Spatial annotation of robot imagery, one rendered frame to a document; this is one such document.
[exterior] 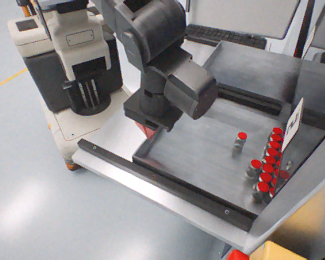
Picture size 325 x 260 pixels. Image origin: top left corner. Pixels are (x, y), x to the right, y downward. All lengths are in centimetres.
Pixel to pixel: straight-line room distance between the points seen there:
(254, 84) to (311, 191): 55
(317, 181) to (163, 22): 23
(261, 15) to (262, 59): 38
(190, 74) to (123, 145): 29
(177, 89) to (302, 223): 21
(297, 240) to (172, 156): 29
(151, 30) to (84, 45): 88
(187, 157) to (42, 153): 144
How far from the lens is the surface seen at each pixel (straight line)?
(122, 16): 29
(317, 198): 25
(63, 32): 110
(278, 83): 79
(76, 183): 157
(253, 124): 62
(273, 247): 30
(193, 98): 30
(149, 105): 38
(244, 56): 90
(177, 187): 45
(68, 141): 142
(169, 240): 134
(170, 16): 30
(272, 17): 123
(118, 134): 56
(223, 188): 48
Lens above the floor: 129
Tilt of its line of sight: 48 degrees down
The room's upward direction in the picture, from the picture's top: straight up
